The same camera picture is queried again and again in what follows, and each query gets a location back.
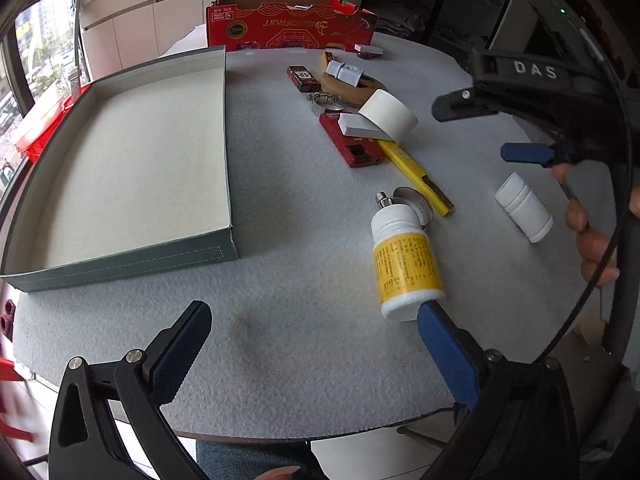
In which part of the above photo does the black cable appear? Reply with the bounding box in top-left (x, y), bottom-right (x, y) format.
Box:
top-left (532, 10), bottom-right (633, 364)

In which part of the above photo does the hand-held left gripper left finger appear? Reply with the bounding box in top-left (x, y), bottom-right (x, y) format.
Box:
top-left (48, 300), bottom-right (213, 480)

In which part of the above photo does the white tape roll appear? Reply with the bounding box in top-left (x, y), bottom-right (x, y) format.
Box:
top-left (358, 89), bottom-right (419, 140)

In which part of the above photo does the red cardboard box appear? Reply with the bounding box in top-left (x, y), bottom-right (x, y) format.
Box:
top-left (206, 0), bottom-right (376, 52)

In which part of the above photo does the white rectangular block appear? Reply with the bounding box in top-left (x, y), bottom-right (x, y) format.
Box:
top-left (337, 113), bottom-right (396, 141)

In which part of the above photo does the long yellow utility knife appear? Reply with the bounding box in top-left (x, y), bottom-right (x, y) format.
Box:
top-left (377, 139), bottom-right (455, 218)

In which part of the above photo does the metal hose clamp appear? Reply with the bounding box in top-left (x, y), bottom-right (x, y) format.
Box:
top-left (306, 91), bottom-right (349, 113)
top-left (376, 186), bottom-right (435, 226)

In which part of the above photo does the small red patterned box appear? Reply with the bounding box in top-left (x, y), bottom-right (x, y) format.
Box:
top-left (286, 65), bottom-right (319, 92)

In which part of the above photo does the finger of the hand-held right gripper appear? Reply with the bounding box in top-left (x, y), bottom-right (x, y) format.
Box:
top-left (501, 141), bottom-right (574, 169)
top-left (432, 87), bottom-right (501, 122)

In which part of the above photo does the white bottle yellow label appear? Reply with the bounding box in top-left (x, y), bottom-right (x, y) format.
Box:
top-left (370, 205), bottom-right (446, 322)

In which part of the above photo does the white cabinet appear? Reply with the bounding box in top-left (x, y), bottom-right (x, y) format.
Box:
top-left (79, 0), bottom-right (332, 85)

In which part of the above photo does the white plug adapter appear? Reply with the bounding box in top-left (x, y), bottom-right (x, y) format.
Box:
top-left (325, 60), bottom-right (369, 87)

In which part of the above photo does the white plastic jar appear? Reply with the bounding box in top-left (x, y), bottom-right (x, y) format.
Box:
top-left (494, 171), bottom-right (555, 244)

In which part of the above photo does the grey shallow tray box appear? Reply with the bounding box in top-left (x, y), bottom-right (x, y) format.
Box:
top-left (0, 46), bottom-right (239, 293)

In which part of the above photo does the brown tape ring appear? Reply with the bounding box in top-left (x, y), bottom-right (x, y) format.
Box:
top-left (317, 72), bottom-right (389, 107)

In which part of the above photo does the person's right hand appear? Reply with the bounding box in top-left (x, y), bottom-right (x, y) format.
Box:
top-left (550, 162), bottom-right (622, 287)

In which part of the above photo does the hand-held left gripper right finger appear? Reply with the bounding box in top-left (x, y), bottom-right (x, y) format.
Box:
top-left (416, 300), bottom-right (581, 480)

